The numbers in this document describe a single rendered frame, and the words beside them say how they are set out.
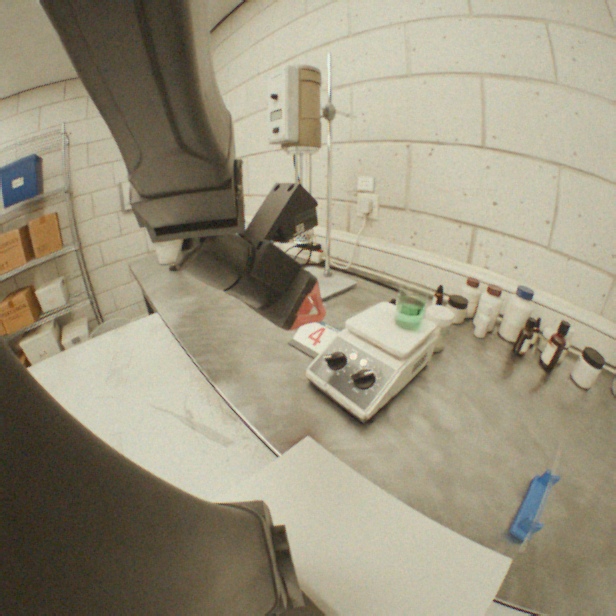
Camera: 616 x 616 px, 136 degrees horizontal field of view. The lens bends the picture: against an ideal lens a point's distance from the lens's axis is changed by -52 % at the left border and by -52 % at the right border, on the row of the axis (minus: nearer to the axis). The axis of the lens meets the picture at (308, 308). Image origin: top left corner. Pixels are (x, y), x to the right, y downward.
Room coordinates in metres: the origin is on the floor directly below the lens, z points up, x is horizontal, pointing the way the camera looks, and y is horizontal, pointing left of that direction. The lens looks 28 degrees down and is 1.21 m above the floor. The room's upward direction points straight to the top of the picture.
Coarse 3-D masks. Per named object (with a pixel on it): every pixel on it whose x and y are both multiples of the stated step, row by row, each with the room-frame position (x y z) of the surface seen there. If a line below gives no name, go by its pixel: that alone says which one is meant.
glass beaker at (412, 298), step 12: (408, 276) 0.37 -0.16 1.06; (408, 288) 0.37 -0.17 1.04; (420, 288) 0.36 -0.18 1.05; (408, 300) 0.33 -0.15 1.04; (420, 300) 0.32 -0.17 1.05; (396, 312) 0.35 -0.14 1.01; (408, 312) 0.33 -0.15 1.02; (420, 312) 0.33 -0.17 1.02; (396, 324) 0.34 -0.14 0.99; (408, 324) 0.33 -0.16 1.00; (420, 324) 0.33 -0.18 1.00
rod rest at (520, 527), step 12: (540, 480) 0.06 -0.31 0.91; (528, 492) 0.05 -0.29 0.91; (540, 492) 0.04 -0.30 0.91; (528, 504) 0.03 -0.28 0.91; (516, 516) 0.03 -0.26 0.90; (528, 516) 0.02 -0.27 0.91; (540, 516) 0.01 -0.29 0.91; (516, 528) 0.01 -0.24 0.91; (528, 528) 0.00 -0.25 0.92; (540, 528) -0.01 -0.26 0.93
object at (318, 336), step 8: (304, 328) 0.44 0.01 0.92; (312, 328) 0.43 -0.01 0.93; (320, 328) 0.43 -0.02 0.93; (296, 336) 0.43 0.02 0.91; (304, 336) 0.43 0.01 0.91; (312, 336) 0.42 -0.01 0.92; (320, 336) 0.41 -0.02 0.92; (328, 336) 0.41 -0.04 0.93; (312, 344) 0.40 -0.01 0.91; (320, 344) 0.40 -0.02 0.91
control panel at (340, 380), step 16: (352, 352) 0.31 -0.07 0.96; (320, 368) 0.31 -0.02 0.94; (352, 368) 0.29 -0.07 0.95; (368, 368) 0.28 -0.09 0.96; (384, 368) 0.27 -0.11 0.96; (336, 384) 0.27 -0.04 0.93; (352, 384) 0.26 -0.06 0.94; (384, 384) 0.25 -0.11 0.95; (352, 400) 0.24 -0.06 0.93; (368, 400) 0.23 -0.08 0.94
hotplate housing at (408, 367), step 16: (336, 336) 0.35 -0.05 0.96; (352, 336) 0.34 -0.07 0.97; (432, 336) 0.34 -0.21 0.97; (368, 352) 0.30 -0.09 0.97; (384, 352) 0.30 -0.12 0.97; (416, 352) 0.30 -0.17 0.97; (432, 352) 0.34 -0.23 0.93; (400, 368) 0.27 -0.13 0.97; (416, 368) 0.30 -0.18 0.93; (320, 384) 0.29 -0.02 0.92; (400, 384) 0.27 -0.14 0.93; (336, 400) 0.26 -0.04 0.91; (384, 400) 0.24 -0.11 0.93; (368, 416) 0.22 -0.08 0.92
